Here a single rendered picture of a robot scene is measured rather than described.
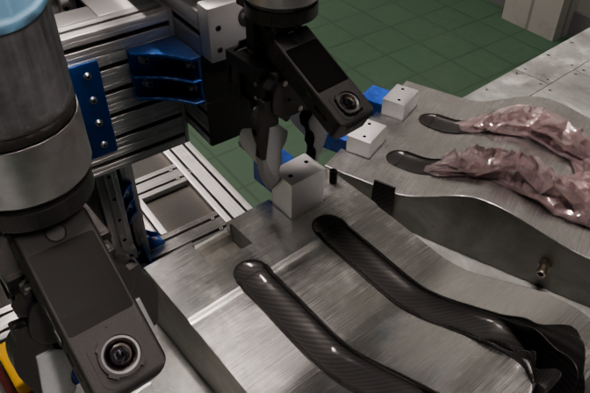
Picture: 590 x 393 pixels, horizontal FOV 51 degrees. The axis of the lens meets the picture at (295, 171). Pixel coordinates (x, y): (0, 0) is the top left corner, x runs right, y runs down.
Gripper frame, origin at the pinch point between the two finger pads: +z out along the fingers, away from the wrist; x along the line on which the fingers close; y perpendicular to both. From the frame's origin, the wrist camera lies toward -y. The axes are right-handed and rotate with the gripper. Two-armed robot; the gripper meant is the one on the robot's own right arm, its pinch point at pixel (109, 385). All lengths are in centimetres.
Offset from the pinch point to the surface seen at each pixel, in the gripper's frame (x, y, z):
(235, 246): -20.5, 12.6, 8.7
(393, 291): -28.6, -4.2, 7.2
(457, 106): -64, 15, 10
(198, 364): -9.9, 4.9, 12.7
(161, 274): -11.0, 12.2, 6.0
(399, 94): -56, 21, 7
